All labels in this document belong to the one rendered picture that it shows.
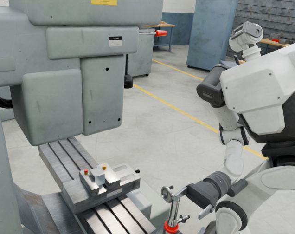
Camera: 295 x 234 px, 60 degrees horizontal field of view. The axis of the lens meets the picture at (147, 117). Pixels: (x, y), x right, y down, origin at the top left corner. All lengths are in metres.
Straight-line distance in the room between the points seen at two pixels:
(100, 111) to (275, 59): 0.63
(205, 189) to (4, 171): 0.63
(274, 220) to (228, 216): 1.70
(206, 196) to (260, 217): 1.94
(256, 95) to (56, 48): 0.65
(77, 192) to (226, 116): 0.76
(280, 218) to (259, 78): 2.17
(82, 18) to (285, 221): 2.59
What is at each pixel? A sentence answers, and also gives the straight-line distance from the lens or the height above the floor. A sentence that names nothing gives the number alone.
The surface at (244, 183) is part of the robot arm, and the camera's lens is 1.07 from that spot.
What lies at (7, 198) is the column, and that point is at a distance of 0.88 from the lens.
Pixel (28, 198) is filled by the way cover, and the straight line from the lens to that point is 1.34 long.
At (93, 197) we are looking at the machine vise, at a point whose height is 0.99.
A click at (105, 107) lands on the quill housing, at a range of 1.00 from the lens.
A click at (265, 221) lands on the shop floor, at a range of 2.81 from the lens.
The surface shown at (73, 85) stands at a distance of 0.88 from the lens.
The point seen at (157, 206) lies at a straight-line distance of 1.57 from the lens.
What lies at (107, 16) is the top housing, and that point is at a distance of 0.87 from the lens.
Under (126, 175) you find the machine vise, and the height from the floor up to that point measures 1.00.
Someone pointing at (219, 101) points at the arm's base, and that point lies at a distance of 1.08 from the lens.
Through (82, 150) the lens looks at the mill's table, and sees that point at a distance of 1.63.
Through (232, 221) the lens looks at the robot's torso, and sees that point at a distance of 1.20.
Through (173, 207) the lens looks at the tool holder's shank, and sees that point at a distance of 0.81.
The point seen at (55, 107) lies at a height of 1.48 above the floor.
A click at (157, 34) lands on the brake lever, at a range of 1.03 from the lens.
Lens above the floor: 1.85
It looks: 26 degrees down
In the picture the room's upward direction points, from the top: 6 degrees clockwise
